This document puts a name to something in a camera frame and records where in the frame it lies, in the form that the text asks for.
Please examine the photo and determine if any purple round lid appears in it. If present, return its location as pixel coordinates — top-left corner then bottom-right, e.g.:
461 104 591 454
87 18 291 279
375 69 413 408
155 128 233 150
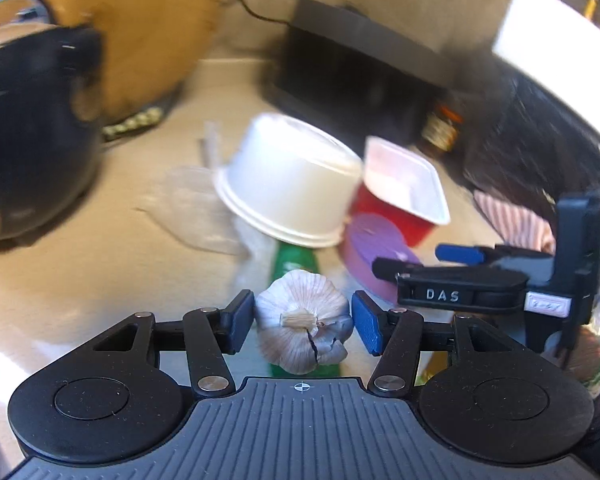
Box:
338 214 420 304

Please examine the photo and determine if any red foil tray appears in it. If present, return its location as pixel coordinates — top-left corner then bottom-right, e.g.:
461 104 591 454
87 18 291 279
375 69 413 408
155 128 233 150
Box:
350 136 451 247

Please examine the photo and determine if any garlic bulb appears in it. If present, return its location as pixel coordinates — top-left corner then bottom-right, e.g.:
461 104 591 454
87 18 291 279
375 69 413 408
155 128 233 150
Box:
254 269 353 375

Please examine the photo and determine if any green snack wrapper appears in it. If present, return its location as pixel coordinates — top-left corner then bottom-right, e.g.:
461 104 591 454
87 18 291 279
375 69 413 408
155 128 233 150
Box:
271 242 341 378

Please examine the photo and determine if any white plastic bowl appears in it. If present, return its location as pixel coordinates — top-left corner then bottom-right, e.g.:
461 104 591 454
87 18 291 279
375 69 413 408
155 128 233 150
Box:
213 113 363 248

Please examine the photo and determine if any pink striped cloth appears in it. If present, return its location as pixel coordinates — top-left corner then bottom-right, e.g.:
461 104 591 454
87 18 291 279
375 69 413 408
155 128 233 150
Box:
472 191 556 255

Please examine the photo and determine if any black glossy bag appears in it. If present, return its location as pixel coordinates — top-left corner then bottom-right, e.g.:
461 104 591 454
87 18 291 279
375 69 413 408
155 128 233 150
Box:
460 50 600 226

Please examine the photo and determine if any glass sauce jar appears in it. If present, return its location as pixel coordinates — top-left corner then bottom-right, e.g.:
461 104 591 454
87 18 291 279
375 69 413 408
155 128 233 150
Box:
420 103 464 156

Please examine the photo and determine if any clear plastic bag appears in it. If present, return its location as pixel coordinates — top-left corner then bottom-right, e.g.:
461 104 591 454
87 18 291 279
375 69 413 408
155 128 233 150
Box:
137 122 247 256

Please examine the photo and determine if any black rectangular appliance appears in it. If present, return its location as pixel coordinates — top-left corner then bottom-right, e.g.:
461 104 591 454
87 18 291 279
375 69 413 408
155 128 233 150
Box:
265 0 456 154

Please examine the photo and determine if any green white woven cloth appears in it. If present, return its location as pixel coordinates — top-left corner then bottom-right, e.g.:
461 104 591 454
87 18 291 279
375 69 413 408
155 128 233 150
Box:
102 106 164 142

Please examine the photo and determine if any navy and gold rice cooker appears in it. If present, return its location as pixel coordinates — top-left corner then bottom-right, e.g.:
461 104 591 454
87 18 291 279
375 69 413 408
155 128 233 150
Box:
0 0 104 242

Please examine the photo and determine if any round wooden cutting board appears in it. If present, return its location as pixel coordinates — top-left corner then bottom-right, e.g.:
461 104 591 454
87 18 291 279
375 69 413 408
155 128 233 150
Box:
78 0 221 122

